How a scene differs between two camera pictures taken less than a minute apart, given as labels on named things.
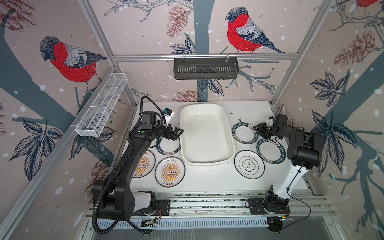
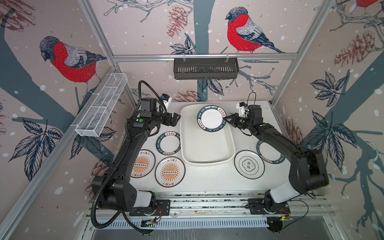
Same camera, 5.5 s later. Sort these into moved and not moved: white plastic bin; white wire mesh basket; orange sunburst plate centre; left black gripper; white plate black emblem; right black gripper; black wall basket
Moved: left black gripper; right black gripper
Not moved: orange sunburst plate centre; white wire mesh basket; black wall basket; white plate black emblem; white plastic bin
